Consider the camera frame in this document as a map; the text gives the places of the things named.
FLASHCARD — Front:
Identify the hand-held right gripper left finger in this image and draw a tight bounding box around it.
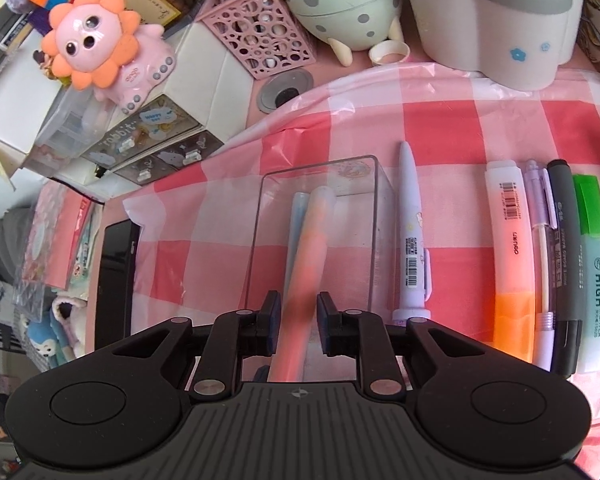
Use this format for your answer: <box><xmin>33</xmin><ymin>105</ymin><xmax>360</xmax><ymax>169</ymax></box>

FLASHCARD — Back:
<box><xmin>80</xmin><ymin>290</ymin><xmax>282</xmax><ymax>404</ymax></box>

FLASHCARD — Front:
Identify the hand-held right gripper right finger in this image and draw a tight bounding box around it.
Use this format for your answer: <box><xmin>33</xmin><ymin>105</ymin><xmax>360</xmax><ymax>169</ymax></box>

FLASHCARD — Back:
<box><xmin>316</xmin><ymin>291</ymin><xmax>487</xmax><ymax>402</ymax></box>

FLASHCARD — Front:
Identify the pink highlighter pen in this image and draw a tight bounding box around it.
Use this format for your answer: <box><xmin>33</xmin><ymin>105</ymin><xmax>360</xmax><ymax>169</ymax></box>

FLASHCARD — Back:
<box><xmin>267</xmin><ymin>186</ymin><xmax>339</xmax><ymax>384</ymax></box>

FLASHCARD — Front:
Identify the pale blue pen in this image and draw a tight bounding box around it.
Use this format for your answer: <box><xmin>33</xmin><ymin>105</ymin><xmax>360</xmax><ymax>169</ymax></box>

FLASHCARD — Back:
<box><xmin>290</xmin><ymin>191</ymin><xmax>314</xmax><ymax>281</ymax></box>

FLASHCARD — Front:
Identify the clear plastic box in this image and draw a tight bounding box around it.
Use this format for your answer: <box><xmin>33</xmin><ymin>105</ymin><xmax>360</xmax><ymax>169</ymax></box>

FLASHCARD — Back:
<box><xmin>240</xmin><ymin>155</ymin><xmax>397</xmax><ymax>384</ymax></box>

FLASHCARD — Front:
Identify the white lilac pen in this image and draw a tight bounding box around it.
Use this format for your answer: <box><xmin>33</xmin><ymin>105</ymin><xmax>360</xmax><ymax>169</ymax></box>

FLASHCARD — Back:
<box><xmin>392</xmin><ymin>141</ymin><xmax>434</xmax><ymax>324</ymax></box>

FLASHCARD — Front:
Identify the orange highlighter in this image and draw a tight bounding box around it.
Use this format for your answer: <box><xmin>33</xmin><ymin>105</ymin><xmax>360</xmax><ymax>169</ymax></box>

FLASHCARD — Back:
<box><xmin>485</xmin><ymin>160</ymin><xmax>537</xmax><ymax>364</ymax></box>

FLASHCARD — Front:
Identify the purple mechanical pencil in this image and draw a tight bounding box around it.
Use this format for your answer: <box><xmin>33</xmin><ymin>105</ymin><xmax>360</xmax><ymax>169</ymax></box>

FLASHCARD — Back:
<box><xmin>524</xmin><ymin>159</ymin><xmax>557</xmax><ymax>372</ymax></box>

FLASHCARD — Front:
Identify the black marker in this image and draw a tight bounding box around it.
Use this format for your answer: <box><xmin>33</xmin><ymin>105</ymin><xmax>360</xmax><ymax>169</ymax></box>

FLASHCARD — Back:
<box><xmin>546</xmin><ymin>159</ymin><xmax>584</xmax><ymax>379</ymax></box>

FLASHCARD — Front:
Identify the green highlighter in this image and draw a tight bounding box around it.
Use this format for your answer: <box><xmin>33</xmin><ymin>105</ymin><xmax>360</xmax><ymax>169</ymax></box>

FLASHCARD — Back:
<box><xmin>572</xmin><ymin>172</ymin><xmax>600</xmax><ymax>374</ymax></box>

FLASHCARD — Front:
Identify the black phone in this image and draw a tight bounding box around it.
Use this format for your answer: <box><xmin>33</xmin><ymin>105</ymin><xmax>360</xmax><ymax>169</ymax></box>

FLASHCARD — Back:
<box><xmin>94</xmin><ymin>219</ymin><xmax>144</xmax><ymax>357</ymax></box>

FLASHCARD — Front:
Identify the pink checked tablecloth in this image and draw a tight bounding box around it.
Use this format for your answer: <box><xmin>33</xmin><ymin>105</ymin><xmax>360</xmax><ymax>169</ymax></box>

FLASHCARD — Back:
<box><xmin>122</xmin><ymin>62</ymin><xmax>600</xmax><ymax>480</ymax></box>

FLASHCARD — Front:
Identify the blue plush toy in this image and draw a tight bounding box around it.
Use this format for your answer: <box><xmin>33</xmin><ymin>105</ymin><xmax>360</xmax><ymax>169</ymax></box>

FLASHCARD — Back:
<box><xmin>17</xmin><ymin>295</ymin><xmax>89</xmax><ymax>364</ymax></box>

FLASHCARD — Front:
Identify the pink card pack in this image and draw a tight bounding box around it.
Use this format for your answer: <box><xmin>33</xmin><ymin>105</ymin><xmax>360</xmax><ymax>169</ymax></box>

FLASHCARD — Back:
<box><xmin>22</xmin><ymin>182</ymin><xmax>106</xmax><ymax>292</ymax></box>

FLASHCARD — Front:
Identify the white drawer organizer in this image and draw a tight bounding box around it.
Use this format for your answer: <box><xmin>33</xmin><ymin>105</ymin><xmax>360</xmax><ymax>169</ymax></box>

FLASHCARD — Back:
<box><xmin>80</xmin><ymin>22</ymin><xmax>255</xmax><ymax>187</ymax></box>

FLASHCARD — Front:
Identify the clear stacking bin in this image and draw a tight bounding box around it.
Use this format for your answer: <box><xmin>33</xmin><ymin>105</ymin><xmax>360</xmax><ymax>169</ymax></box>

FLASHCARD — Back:
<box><xmin>24</xmin><ymin>125</ymin><xmax>88</xmax><ymax>176</ymax></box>
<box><xmin>35</xmin><ymin>91</ymin><xmax>117</xmax><ymax>161</ymax></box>

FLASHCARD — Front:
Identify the pink perforated pen holder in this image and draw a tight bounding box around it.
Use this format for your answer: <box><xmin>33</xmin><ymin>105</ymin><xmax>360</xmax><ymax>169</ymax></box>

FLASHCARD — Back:
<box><xmin>196</xmin><ymin>0</ymin><xmax>317</xmax><ymax>81</ymax></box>

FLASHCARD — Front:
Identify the green egg-shaped pen holder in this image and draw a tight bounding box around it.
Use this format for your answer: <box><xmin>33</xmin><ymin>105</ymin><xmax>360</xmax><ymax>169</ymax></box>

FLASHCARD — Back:
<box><xmin>277</xmin><ymin>0</ymin><xmax>405</xmax><ymax>67</ymax></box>

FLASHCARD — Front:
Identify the grey white flower pen holder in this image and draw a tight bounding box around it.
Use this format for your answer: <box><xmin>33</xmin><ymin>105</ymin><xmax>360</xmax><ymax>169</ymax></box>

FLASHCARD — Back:
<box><xmin>396</xmin><ymin>0</ymin><xmax>587</xmax><ymax>92</ymax></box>

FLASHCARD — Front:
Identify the white storage box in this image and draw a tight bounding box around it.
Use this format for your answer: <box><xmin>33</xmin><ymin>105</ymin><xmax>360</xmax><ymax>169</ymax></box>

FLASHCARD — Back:
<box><xmin>0</xmin><ymin>30</ymin><xmax>68</xmax><ymax>157</ymax></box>

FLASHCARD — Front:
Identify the purple small figurine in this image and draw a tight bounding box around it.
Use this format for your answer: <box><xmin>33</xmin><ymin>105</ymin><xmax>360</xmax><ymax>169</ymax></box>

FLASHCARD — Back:
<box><xmin>34</xmin><ymin>50</ymin><xmax>62</xmax><ymax>82</ymax></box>

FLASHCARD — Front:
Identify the pink lion toy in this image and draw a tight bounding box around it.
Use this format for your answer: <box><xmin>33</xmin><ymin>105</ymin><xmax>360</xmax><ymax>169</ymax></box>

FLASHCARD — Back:
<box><xmin>41</xmin><ymin>0</ymin><xmax>177</xmax><ymax>117</ymax></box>

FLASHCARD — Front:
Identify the black flat box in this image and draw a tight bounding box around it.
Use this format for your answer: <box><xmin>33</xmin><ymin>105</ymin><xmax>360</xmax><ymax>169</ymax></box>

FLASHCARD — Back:
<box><xmin>0</xmin><ymin>10</ymin><xmax>47</xmax><ymax>57</ymax></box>

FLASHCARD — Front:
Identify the grey desk cable grommet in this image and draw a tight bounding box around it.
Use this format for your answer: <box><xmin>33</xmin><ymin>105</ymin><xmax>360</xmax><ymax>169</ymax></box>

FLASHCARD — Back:
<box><xmin>258</xmin><ymin>70</ymin><xmax>315</xmax><ymax>111</ymax></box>

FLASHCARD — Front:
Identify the white tape ring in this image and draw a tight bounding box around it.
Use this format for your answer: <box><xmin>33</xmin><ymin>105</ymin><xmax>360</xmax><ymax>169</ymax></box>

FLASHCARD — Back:
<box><xmin>369</xmin><ymin>40</ymin><xmax>411</xmax><ymax>67</ymax></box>

